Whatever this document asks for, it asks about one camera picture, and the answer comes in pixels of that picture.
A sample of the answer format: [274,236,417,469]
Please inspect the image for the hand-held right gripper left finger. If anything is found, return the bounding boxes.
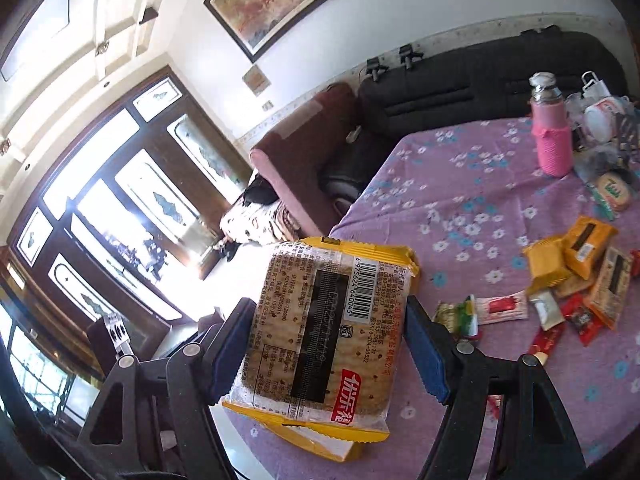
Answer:
[75,297,258,480]

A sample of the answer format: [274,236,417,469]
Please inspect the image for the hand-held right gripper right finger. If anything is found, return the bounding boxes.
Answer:
[404,294,588,480]

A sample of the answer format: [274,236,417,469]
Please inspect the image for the green pea snack packet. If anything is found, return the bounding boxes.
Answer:
[434,300,483,341]

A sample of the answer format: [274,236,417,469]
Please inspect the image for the white and red candy packet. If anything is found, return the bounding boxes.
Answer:
[475,295,530,322]

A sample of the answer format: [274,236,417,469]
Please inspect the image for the clear cracker packet yellow ends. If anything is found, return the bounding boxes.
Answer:
[582,246,635,331]
[221,236,421,463]

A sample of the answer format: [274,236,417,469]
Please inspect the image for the small white snack packet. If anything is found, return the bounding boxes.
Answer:
[529,290,566,331]

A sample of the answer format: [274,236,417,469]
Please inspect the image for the plain yellow snack packet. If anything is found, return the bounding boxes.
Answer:
[522,236,571,293]

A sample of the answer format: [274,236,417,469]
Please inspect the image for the dark printed red candy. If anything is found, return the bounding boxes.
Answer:
[560,294,603,346]

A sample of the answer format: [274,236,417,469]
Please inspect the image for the yellow packet with dark label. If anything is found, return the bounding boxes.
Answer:
[562,216,618,281]

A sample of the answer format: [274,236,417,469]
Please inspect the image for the printed blanket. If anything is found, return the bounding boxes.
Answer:
[220,202,301,246]

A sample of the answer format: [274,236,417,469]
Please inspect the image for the purple floral tablecloth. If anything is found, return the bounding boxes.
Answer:
[225,117,640,480]

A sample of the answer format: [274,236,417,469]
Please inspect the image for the black bag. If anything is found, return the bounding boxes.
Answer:
[242,175,281,207]

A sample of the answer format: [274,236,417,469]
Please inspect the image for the maroon armchair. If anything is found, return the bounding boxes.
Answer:
[250,82,363,243]

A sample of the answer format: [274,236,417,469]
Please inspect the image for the wooden glass door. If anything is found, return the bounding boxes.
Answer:
[7,65,256,326]

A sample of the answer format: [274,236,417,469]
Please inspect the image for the round green biscuit packet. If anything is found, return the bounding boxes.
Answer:
[587,170,633,221]

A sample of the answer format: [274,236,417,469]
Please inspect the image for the pink thermos bottle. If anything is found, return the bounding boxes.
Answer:
[529,72,573,178]

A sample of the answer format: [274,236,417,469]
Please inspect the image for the clear plastic bag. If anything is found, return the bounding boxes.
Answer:
[572,145,640,186]

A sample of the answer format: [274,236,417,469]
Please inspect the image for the black sofa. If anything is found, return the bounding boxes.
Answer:
[320,25,628,211]

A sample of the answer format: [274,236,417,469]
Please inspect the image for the white plastic jar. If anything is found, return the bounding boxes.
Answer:
[582,97,628,143]

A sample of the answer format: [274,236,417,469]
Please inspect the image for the white paper bag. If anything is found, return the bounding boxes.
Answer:
[580,70,613,103]

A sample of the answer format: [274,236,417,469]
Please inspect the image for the paper wall notice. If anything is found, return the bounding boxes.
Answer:
[242,64,272,97]

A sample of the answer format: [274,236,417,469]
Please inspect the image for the framed wall painting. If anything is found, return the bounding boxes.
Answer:
[204,0,396,63]

